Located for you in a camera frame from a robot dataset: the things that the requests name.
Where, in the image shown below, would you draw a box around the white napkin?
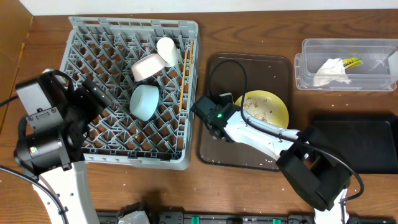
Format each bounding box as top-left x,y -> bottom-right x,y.
313,58 -> 351,86

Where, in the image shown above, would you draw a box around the cardboard wall panel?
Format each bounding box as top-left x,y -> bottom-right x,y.
0,0 -> 34,131

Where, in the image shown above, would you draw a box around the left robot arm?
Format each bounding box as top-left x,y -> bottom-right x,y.
14,70 -> 111,223

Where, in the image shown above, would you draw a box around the grey dishwasher rack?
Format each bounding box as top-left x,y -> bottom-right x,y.
60,17 -> 200,170

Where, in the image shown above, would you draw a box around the pink plastic bowl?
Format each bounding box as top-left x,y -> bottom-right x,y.
131,54 -> 166,82

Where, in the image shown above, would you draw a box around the clear plastic bin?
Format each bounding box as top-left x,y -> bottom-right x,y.
294,39 -> 397,91

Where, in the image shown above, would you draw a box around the black bin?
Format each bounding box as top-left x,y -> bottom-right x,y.
312,114 -> 397,174

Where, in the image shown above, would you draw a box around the yellow plate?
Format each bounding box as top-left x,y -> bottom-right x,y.
243,90 -> 289,128

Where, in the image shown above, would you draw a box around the wooden chopstick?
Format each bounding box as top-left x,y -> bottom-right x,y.
189,40 -> 194,69
178,50 -> 188,112

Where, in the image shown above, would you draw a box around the dark brown tray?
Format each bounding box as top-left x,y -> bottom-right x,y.
196,53 -> 293,172

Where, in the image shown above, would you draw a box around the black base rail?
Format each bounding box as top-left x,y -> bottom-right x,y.
96,202 -> 398,224

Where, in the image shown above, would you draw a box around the light blue bowl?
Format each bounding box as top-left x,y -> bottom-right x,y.
129,85 -> 160,121

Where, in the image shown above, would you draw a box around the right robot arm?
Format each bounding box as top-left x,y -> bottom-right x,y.
192,91 -> 353,223

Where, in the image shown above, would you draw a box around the green snack wrapper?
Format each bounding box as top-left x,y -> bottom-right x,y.
343,57 -> 363,70

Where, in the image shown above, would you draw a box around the cream plastic cup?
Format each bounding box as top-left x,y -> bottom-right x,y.
157,37 -> 178,67

